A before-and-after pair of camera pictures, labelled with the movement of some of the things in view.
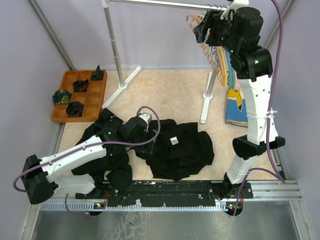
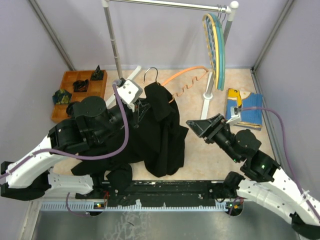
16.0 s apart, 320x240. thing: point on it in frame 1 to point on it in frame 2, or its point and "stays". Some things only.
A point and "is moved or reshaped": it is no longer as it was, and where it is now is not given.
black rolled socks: x=80 y=86 stays
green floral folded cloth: x=61 y=97 stays
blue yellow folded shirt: x=233 y=116 stays
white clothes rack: x=207 y=96 stays
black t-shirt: x=182 y=150 is moved or reshaped
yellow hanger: x=223 y=53 to x=212 y=42
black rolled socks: x=74 y=109 stays
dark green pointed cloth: x=98 y=75 stays
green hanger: x=234 y=78 to x=223 y=57
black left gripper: x=148 y=148 to x=141 y=107
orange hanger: x=218 y=69 to x=179 y=88
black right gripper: x=213 y=17 to x=199 y=126
